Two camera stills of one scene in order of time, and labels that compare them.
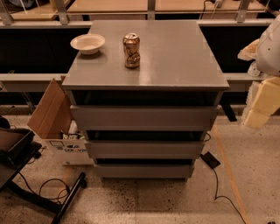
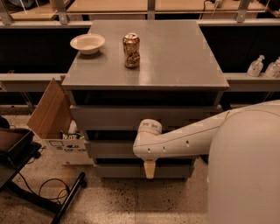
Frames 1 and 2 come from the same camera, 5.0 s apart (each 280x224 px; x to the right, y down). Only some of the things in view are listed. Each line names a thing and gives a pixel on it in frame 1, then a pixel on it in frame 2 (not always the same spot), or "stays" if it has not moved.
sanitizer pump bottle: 253,70 stays
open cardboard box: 53,122 stays
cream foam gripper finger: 267,99 → 155,127
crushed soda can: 131,44 stays
